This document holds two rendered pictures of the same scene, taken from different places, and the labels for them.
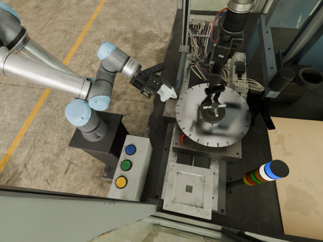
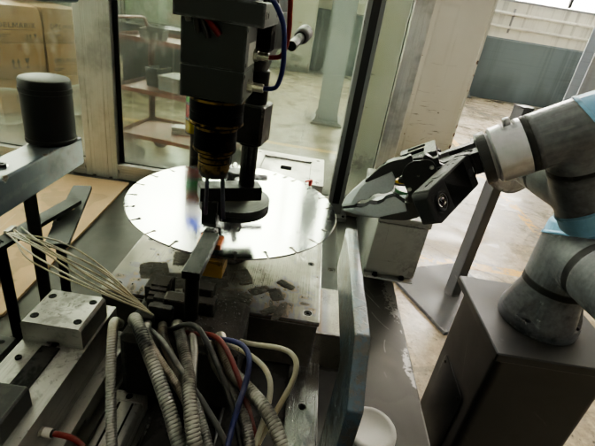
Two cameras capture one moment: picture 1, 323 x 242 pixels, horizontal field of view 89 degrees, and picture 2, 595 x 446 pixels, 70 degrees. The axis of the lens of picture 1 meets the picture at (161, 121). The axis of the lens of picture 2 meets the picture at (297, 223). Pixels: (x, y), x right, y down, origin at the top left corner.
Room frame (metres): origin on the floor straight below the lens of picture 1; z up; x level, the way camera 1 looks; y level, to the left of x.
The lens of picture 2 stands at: (0.96, -0.33, 1.25)
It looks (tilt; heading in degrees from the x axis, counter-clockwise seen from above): 27 degrees down; 161
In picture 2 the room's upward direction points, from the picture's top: 9 degrees clockwise
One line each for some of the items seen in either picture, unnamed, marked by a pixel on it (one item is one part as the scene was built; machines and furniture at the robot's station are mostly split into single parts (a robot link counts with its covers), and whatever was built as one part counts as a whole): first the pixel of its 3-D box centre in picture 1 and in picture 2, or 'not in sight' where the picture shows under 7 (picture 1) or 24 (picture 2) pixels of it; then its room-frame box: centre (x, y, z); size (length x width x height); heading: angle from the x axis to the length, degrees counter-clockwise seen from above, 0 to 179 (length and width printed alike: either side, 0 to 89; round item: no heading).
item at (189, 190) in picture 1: (187, 190); (282, 196); (0.05, -0.07, 0.82); 0.18 x 0.18 x 0.15; 72
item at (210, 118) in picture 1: (212, 110); (235, 195); (0.35, -0.23, 0.96); 0.11 x 0.11 x 0.03
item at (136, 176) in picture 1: (133, 169); (388, 220); (0.17, 0.16, 0.82); 0.28 x 0.11 x 0.15; 162
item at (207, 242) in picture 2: not in sight; (202, 272); (0.54, -0.29, 0.95); 0.10 x 0.03 x 0.07; 162
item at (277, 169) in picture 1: (276, 169); not in sight; (0.05, -0.28, 1.14); 0.05 x 0.04 x 0.03; 72
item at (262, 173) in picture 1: (269, 171); not in sight; (0.05, -0.28, 1.11); 0.05 x 0.04 x 0.03; 72
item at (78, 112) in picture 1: (82, 114); (575, 251); (0.46, 0.39, 0.91); 0.13 x 0.12 x 0.14; 171
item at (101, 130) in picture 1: (92, 126); (545, 299); (0.45, 0.39, 0.80); 0.15 x 0.15 x 0.10
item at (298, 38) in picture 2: (212, 59); (287, 34); (0.40, -0.19, 1.21); 0.08 x 0.06 x 0.03; 162
